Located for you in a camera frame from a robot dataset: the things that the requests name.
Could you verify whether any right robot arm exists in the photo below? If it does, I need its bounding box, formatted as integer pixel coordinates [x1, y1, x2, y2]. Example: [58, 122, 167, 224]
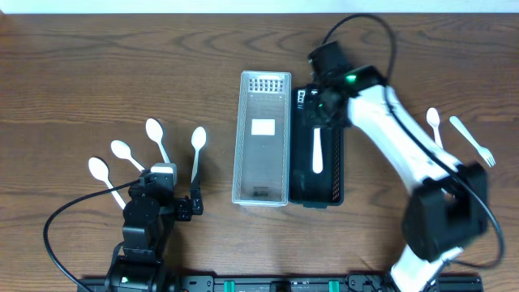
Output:
[303, 41, 487, 291]

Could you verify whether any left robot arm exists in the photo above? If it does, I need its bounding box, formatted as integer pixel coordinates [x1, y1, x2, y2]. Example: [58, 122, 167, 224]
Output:
[104, 170, 204, 292]

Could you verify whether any black cable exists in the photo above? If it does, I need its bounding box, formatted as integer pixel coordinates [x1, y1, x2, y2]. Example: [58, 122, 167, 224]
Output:
[42, 179, 141, 292]
[322, 13, 506, 270]

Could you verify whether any white plastic fork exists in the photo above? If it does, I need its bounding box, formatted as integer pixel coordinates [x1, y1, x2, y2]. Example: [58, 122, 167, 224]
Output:
[449, 116, 495, 167]

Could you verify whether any white plastic spoon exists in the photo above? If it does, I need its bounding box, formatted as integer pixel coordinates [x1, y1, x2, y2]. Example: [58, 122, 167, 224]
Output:
[191, 127, 207, 182]
[110, 140, 145, 172]
[145, 118, 170, 163]
[312, 127, 324, 174]
[426, 107, 443, 148]
[88, 157, 126, 209]

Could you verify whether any clear perforated plastic basket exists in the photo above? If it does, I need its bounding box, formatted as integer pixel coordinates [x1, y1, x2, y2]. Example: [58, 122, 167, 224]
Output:
[232, 71, 292, 207]

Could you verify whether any black perforated plastic basket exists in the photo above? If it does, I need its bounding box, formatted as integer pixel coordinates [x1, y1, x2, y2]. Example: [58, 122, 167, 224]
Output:
[289, 84, 344, 208]

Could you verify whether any left black cable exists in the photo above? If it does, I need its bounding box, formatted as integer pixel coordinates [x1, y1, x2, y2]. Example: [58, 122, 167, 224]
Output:
[42, 179, 141, 292]

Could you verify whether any right black cable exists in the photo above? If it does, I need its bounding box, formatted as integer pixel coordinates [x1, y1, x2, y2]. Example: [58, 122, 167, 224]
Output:
[322, 13, 506, 270]

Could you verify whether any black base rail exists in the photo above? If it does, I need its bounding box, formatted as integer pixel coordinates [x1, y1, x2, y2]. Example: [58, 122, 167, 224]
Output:
[76, 273, 484, 292]

